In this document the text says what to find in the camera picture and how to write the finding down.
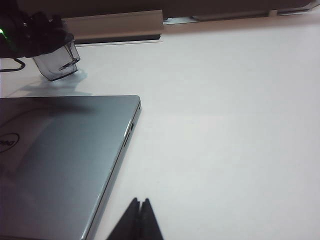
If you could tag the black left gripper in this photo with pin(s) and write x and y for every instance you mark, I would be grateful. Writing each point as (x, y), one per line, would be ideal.
(12, 32)

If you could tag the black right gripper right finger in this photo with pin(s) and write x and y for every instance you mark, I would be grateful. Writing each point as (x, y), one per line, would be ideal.
(150, 225)

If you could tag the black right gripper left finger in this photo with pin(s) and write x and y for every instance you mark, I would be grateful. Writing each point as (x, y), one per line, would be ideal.
(126, 225)

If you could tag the clear plastic water cup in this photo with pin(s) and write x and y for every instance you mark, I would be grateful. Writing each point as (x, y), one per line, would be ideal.
(58, 63)

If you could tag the silver grey closed laptop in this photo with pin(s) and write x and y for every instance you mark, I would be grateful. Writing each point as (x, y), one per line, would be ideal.
(65, 155)

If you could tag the silver divider mounting bracket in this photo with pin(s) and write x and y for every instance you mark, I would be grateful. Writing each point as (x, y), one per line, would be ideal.
(225, 17)

